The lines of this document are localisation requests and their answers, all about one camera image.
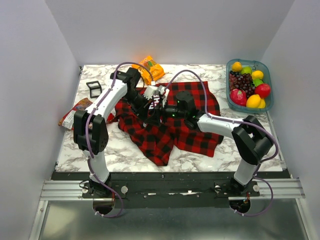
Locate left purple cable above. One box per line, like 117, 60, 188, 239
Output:
84, 61, 157, 218

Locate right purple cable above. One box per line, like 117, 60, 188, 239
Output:
164, 69, 280, 217

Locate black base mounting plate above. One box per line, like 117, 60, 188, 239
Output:
41, 171, 299, 211

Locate orange yellow toy fruit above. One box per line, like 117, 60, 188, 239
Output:
231, 61, 243, 72

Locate yellow toy lemon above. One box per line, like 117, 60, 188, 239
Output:
246, 94, 266, 109
251, 70, 264, 80

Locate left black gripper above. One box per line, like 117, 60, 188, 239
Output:
123, 90, 153, 122

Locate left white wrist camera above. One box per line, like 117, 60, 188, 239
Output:
142, 85, 158, 100

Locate green toy fruit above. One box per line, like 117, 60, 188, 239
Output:
240, 66, 253, 75

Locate red snack bag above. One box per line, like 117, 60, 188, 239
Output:
58, 97, 93, 130

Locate front yellow toy lemon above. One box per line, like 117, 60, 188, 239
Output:
246, 94, 266, 109

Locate red toy dragon fruit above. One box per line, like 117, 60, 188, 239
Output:
229, 88, 247, 107

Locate teal plastic fruit bin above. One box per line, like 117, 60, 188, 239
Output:
226, 59, 274, 114

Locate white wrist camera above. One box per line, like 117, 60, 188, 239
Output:
155, 85, 170, 107
142, 85, 158, 100

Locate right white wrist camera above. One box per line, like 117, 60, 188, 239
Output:
155, 85, 170, 107

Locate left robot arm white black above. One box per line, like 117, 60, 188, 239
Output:
73, 67, 169, 198

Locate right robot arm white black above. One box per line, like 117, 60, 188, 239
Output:
159, 91, 274, 196

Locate red toy apple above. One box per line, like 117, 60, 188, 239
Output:
254, 83, 271, 99

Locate orange snack bag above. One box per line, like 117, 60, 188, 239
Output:
131, 55, 165, 85

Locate red black plaid shirt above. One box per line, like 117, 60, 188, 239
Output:
107, 81, 224, 167

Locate black square frame brooch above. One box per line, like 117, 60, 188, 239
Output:
86, 80, 102, 99

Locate dark purple toy grapes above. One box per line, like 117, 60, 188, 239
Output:
228, 70, 255, 93

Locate purple cable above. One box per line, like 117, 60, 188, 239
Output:
164, 69, 280, 217
84, 61, 157, 218

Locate aluminium rail frame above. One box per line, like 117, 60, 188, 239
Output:
30, 178, 309, 240

